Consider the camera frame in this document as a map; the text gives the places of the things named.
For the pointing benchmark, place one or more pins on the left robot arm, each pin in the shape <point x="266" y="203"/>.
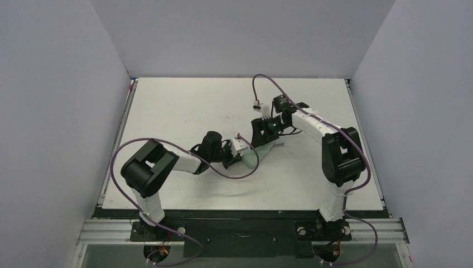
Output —
<point x="147" y="170"/>

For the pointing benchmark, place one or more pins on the aluminium frame rail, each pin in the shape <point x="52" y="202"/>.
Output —
<point x="118" y="232"/>

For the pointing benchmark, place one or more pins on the mint green umbrella case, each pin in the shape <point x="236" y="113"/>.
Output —
<point x="250" y="159"/>

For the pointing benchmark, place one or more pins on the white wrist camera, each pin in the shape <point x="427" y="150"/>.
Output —
<point x="237" y="146"/>
<point x="264" y="110"/>

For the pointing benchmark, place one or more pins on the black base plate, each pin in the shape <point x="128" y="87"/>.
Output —
<point x="242" y="238"/>

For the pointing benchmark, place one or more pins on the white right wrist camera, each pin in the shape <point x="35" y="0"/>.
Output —
<point x="264" y="110"/>

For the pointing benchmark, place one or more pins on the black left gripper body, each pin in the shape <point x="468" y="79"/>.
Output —
<point x="229" y="158"/>

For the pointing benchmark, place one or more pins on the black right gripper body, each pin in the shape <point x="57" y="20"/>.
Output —
<point x="261" y="134"/>

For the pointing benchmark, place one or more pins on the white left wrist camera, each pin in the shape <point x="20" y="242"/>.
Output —
<point x="237" y="146"/>

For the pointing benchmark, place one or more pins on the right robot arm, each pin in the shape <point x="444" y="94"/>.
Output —
<point x="341" y="153"/>

